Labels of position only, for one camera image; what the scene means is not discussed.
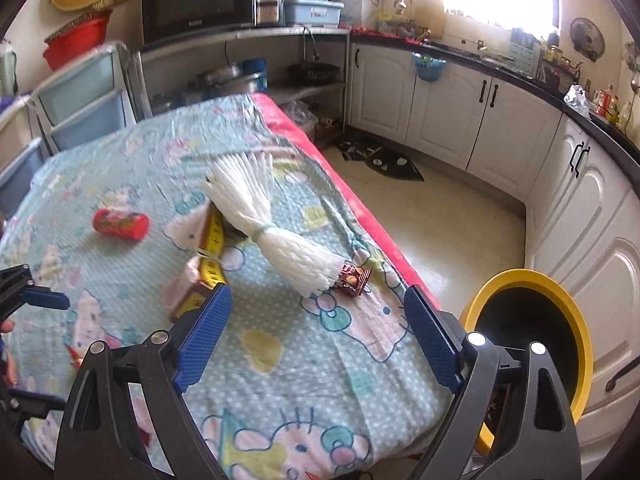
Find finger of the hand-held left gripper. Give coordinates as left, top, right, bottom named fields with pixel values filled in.
left=0, top=265, right=71, bottom=313
left=0, top=392, right=68, bottom=423

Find black stone countertop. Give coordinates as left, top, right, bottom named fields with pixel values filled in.
left=348, top=30, right=640, bottom=183

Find blue cartoon printed blanket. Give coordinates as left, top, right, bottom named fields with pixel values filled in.
left=0, top=92, right=456, bottom=480

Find clear crumpled plastic bag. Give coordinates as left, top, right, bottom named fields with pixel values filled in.
left=564, top=85, right=593, bottom=118

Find red cylindrical packet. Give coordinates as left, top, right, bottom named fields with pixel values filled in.
left=92, top=208, right=151, bottom=242

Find black microwave oven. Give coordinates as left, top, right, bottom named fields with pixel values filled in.
left=141, top=0, right=256, bottom=48

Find blue dish rack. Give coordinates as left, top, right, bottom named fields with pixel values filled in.
left=282, top=0, right=345, bottom=26

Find brown red candy wrapper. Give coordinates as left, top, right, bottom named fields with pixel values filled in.
left=336, top=262, right=373, bottom=297

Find yellow rimmed black bin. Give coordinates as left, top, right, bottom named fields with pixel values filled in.
left=459, top=269, right=595, bottom=456

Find brown yellow carton box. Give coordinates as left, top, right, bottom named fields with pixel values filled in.
left=170, top=207, right=231, bottom=323

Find grey wall fan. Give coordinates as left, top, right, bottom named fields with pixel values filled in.
left=570, top=16, right=606, bottom=62

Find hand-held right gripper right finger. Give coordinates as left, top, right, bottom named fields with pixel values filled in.
left=402, top=285, right=583, bottom=480

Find white plastic drawer unit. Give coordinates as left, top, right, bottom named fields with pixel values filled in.
left=0, top=95, right=51, bottom=221
left=32, top=42, right=138, bottom=153

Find red dish cloth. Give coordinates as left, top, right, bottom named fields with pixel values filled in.
left=350, top=26, right=431, bottom=43

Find blue hanging basket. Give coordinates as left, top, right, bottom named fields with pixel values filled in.
left=411, top=51, right=448, bottom=82

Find white foam fruit net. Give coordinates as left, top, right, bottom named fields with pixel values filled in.
left=201, top=151, right=347, bottom=295

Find pale green thermos jug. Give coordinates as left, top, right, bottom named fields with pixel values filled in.
left=0, top=40, right=18, bottom=98

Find red sauce bottle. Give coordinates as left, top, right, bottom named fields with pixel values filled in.
left=595, top=85, right=618, bottom=116

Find wooden cutting board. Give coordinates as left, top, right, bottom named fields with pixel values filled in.
left=402, top=0, right=445, bottom=40

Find black patterned floor mat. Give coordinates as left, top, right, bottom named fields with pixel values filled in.
left=337, top=137, right=426, bottom=182

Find red pink fleece blanket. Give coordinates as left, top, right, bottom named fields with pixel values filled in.
left=250, top=92, right=461, bottom=321

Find red plastic basin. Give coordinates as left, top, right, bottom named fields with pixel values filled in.
left=42, top=16, right=112, bottom=72

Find steel pot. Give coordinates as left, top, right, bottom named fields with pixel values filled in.
left=197, top=62, right=268, bottom=101

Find teal knife box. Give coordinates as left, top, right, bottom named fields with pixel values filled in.
left=510, top=27, right=543, bottom=66

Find black wok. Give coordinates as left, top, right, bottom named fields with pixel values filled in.
left=287, top=62, right=341, bottom=83

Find white kitchen cabinets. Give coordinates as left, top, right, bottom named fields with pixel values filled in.
left=347, top=42, right=640, bottom=461

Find hanging kitchen utensils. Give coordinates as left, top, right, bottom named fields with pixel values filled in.
left=620, top=40, right=640, bottom=96

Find clear plastic storage bag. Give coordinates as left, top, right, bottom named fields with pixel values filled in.
left=285, top=100, right=346, bottom=146

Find steel kitchen shelf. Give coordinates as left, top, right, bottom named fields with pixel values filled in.
left=127, top=25, right=351, bottom=126

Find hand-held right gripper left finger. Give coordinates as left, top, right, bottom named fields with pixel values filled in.
left=52, top=284, right=233, bottom=480

